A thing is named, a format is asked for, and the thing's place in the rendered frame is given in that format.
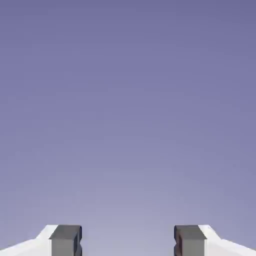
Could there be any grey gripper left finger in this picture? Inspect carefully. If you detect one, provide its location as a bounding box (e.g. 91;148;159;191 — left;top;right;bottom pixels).
0;224;83;256

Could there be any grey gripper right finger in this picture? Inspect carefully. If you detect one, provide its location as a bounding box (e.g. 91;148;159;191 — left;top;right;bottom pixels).
173;224;256;256

